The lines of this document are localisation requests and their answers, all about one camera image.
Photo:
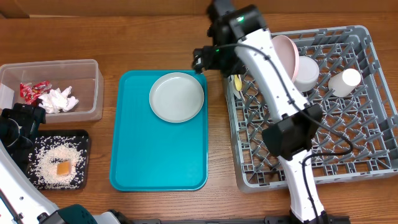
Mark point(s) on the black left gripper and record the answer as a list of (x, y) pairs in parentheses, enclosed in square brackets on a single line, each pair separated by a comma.
[(30, 117)]

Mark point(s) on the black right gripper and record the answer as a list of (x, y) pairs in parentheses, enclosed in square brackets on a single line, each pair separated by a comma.
[(236, 67)]

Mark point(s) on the yellow plastic spoon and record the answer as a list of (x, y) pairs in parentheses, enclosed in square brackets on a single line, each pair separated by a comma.
[(238, 83)]

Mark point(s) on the large red snack wrapper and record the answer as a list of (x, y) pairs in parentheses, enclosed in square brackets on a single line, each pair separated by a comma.
[(30, 93)]

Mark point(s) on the white napkin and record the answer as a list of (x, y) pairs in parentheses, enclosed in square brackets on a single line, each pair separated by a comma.
[(56, 101)]

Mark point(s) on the orange food cube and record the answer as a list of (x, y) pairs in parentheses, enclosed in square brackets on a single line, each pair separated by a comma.
[(64, 168)]

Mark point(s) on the pink plate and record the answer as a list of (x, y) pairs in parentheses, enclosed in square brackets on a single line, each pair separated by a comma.
[(288, 54)]

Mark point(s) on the grey bowl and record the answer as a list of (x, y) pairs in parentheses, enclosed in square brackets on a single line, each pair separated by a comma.
[(307, 74)]

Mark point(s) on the white paper cup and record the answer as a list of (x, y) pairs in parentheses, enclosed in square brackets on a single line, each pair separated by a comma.
[(344, 82)]

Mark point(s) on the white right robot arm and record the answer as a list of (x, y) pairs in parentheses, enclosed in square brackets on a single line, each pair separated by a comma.
[(242, 37)]

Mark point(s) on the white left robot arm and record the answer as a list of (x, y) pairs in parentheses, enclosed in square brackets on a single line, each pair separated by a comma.
[(20, 200)]

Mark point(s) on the black food waste tray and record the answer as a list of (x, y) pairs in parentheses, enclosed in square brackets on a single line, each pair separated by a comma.
[(84, 155)]

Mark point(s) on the grey dishwasher rack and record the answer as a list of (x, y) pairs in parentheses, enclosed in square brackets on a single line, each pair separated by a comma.
[(367, 116)]

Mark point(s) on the pile of white rice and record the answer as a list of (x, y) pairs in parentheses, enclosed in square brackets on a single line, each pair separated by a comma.
[(49, 155)]

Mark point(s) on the grey plate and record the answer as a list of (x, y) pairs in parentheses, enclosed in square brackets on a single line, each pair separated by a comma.
[(176, 97)]

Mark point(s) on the clear plastic bin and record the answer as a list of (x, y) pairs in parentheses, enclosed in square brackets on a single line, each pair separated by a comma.
[(83, 76)]

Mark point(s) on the teal plastic tray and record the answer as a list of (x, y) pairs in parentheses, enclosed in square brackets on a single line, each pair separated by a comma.
[(150, 154)]

